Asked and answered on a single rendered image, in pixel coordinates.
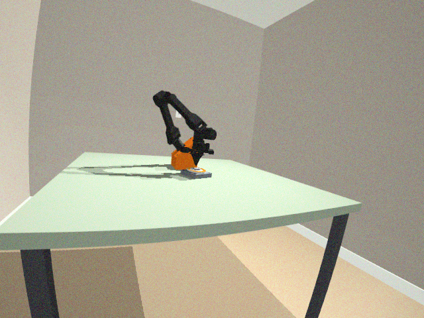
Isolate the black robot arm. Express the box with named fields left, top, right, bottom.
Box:
left=152, top=91, right=217, bottom=152

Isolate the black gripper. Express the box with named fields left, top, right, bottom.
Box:
left=180, top=138, right=214, bottom=165

